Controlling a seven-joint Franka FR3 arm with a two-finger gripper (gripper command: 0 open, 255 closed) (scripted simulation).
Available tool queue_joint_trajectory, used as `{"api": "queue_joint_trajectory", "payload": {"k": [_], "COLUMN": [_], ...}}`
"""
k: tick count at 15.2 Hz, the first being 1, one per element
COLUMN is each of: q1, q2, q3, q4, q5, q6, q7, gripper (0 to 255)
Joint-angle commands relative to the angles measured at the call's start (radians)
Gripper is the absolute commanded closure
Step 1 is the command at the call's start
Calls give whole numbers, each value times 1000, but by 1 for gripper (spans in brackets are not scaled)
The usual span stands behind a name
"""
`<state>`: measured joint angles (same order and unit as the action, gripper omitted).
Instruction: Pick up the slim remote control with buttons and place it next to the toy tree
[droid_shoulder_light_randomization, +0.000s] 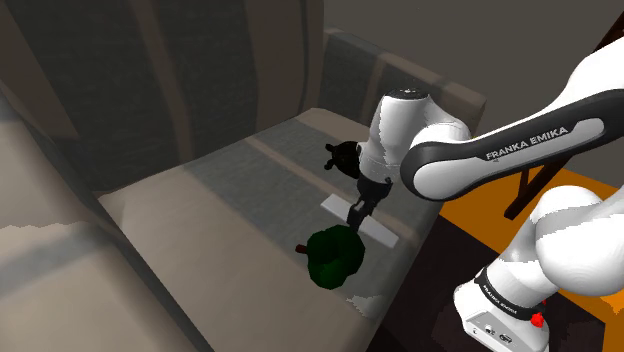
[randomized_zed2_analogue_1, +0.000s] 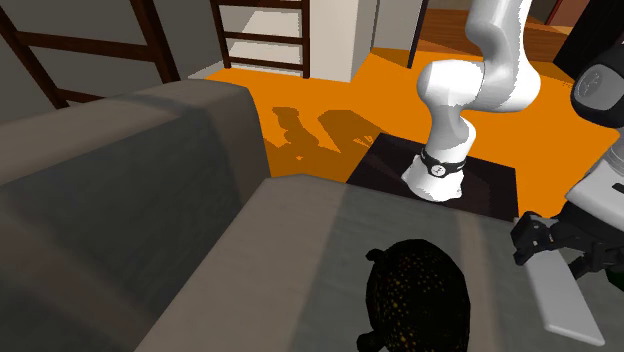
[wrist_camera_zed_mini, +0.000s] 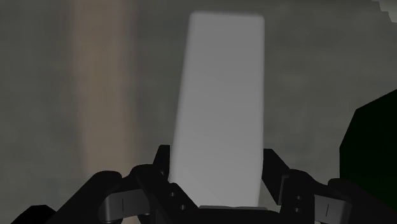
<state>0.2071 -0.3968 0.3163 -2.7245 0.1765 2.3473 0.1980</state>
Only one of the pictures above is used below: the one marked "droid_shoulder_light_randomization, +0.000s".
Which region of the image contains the dark green apple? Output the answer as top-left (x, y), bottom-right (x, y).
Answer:
top-left (294, 224), bottom-right (366, 291)

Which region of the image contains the dark brown wooden chair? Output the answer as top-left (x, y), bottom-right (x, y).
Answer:
top-left (503, 13), bottom-right (624, 222)

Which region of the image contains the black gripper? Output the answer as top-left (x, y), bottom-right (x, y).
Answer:
top-left (346, 176), bottom-right (394, 233)

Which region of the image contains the white flat rectangular bar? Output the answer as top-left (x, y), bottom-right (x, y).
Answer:
top-left (320, 192), bottom-right (400, 248)

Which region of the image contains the black eared toy figure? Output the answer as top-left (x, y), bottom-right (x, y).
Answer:
top-left (323, 140), bottom-right (364, 180)

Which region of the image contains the orange table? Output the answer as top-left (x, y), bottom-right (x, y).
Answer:
top-left (438, 165), bottom-right (624, 352)

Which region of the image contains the beige and grey sofa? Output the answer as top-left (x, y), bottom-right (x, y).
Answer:
top-left (0, 0), bottom-right (488, 352)

